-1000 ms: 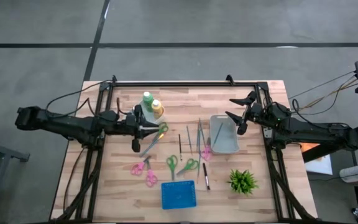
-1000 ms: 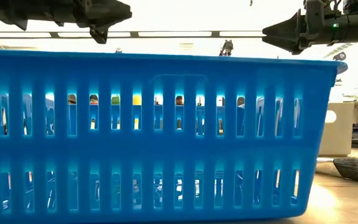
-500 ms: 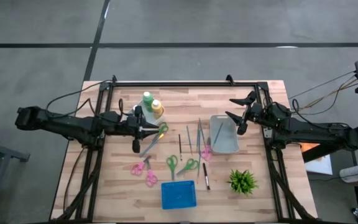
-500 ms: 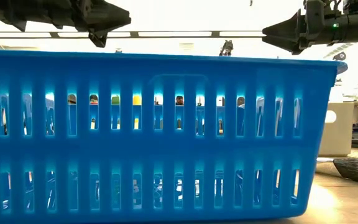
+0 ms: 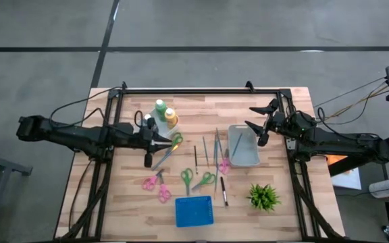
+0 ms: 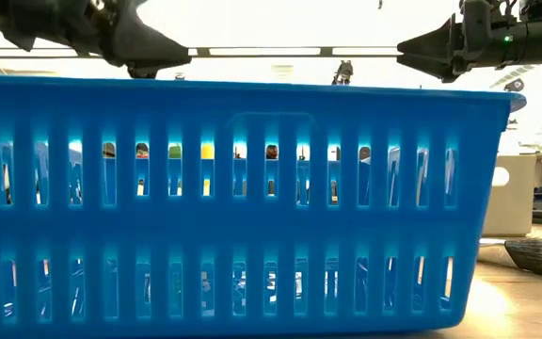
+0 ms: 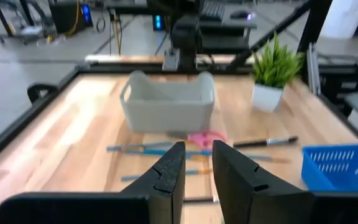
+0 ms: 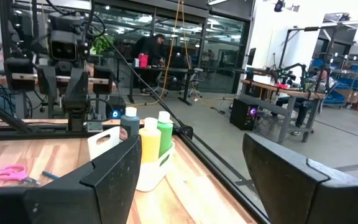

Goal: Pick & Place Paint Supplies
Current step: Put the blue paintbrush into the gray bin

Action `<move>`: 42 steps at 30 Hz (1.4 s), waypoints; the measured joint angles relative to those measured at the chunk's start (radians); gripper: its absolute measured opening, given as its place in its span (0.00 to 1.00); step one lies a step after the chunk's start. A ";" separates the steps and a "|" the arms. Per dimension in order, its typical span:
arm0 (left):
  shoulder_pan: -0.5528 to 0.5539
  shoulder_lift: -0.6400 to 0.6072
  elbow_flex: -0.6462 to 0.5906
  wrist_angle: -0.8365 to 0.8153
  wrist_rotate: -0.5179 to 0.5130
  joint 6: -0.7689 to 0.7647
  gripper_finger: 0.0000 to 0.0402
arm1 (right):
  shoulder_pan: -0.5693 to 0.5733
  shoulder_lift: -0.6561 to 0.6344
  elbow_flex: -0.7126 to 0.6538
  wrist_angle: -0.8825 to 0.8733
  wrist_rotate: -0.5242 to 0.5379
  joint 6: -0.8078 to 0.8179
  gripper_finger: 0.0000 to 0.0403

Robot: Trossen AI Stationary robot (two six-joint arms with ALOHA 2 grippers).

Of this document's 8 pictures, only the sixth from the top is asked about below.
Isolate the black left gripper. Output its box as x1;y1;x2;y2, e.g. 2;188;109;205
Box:
63;0;192;80

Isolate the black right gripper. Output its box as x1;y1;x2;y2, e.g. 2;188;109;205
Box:
396;0;531;84

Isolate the grey plastic bin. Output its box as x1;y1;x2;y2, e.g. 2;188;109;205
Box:
481;153;538;238

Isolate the blue slotted plastic basket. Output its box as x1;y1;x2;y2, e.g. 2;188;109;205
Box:
0;74;528;339

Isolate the black brush silver ferrule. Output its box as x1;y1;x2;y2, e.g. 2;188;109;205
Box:
503;236;542;282

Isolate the dark hanging device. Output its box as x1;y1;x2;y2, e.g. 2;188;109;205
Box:
330;59;355;87

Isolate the long ceiling light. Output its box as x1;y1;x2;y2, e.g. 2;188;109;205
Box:
188;45;402;58

